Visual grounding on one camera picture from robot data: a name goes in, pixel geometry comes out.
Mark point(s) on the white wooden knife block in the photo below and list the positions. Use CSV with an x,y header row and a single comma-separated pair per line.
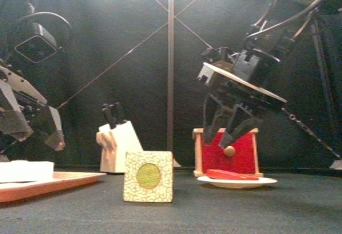
x,y
118,148

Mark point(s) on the white round plate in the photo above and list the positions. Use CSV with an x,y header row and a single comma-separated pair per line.
x,y
238,182

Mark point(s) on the cream box with green oval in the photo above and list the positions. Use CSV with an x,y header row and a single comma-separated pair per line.
x,y
149,176

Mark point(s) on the red toy food slice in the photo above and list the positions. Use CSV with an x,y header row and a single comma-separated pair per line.
x,y
229,174

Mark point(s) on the diagonal metal frame strut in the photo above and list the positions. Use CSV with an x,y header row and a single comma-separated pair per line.
x,y
312,131

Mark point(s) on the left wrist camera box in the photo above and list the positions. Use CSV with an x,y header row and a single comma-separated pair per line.
x,y
36,46

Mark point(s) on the vertical metal frame pole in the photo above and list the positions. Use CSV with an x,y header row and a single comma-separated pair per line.
x,y
170,61

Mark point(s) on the red wooden toy cabinet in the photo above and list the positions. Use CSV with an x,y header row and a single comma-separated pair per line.
x,y
214,154

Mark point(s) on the white rectangular block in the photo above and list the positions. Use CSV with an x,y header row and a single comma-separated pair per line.
x,y
26,171

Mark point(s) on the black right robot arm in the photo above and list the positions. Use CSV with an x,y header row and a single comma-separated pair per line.
x,y
294,14

